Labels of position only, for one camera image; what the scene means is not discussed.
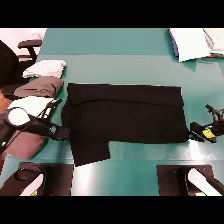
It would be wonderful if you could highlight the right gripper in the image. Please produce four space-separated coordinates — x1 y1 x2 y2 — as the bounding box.
189 121 218 144

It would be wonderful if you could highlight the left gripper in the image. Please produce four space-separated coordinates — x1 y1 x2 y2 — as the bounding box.
48 123 72 142

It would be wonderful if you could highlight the black T-shirt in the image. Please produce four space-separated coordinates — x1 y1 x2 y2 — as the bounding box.
60 82 191 168

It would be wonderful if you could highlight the maroon garment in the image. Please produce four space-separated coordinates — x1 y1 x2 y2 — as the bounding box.
4 131 47 161

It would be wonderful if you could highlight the white folded garment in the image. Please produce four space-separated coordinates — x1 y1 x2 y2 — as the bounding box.
7 96 61 118
22 59 67 80

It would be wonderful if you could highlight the brown folded garment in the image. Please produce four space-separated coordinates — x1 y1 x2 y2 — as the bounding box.
13 76 65 99

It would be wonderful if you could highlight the black office chair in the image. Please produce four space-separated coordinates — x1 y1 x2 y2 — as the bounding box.
0 38 43 98

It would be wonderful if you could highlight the black cable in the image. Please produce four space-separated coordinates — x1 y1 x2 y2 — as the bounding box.
0 111 48 155

